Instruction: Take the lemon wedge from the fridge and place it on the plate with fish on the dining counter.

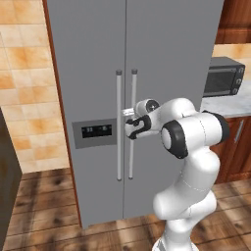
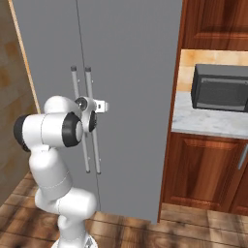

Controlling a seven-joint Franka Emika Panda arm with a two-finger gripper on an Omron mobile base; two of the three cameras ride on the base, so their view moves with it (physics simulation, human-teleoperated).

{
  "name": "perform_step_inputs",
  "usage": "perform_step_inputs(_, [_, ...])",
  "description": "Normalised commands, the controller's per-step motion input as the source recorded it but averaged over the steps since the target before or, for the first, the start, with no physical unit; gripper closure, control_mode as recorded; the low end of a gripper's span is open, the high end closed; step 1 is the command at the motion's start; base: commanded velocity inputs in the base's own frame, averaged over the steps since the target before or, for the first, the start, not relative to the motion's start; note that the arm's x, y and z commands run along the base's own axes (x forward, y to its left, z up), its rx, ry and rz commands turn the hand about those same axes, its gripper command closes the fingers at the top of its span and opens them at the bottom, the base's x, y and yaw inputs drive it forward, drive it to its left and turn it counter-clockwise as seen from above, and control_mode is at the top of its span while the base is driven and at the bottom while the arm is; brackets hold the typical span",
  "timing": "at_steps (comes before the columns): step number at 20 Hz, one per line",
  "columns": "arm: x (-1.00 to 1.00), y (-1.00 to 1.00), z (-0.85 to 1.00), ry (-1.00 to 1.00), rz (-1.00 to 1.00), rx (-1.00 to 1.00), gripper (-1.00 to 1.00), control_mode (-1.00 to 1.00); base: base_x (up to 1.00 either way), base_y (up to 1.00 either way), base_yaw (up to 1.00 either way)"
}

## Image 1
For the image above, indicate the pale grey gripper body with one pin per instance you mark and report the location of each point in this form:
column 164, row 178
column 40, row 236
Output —
column 128, row 112

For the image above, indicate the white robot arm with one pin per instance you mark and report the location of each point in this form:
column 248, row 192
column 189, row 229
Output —
column 192, row 137

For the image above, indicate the grey fridge door with dispenser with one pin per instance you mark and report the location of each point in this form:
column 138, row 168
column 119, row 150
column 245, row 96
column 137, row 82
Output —
column 91, row 65

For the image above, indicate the brown wooden fridge side panel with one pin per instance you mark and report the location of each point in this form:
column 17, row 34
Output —
column 60, row 108

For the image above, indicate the plain grey fridge door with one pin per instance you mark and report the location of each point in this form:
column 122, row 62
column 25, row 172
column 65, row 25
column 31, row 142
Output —
column 170, row 49

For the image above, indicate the dark counter unit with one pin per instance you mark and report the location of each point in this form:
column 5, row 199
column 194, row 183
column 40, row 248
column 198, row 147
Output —
column 8, row 183

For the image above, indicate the black toaster oven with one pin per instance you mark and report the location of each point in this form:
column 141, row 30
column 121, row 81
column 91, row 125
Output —
column 222, row 78

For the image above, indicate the brown wooden base cupboard door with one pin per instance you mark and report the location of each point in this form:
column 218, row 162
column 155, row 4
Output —
column 237, row 157

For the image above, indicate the brown wooden wall cupboard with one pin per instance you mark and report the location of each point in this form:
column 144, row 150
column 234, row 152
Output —
column 235, row 23

